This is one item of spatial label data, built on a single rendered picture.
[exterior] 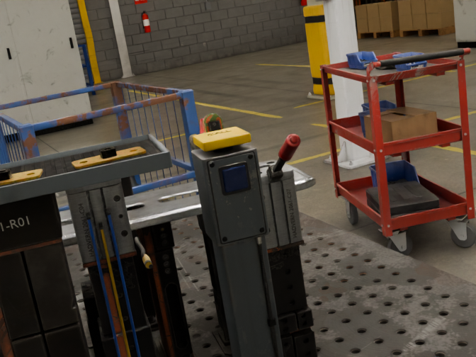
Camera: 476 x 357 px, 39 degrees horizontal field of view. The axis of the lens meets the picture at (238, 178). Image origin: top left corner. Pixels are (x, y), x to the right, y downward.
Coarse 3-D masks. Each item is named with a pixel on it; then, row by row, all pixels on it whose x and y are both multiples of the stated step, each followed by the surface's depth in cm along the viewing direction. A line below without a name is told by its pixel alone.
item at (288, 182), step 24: (264, 168) 105; (288, 168) 101; (264, 192) 100; (288, 192) 101; (288, 216) 101; (288, 240) 103; (288, 264) 104; (288, 288) 106; (288, 312) 107; (288, 336) 106; (312, 336) 108
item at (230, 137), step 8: (232, 128) 85; (200, 136) 83; (208, 136) 82; (216, 136) 81; (224, 136) 81; (232, 136) 80; (240, 136) 80; (248, 136) 80; (200, 144) 81; (208, 144) 79; (216, 144) 80; (224, 144) 80; (232, 144) 80
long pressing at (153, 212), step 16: (304, 176) 117; (160, 192) 122; (176, 192) 120; (192, 192) 120; (144, 208) 114; (160, 208) 112; (176, 208) 109; (192, 208) 109; (144, 224) 107; (64, 240) 104
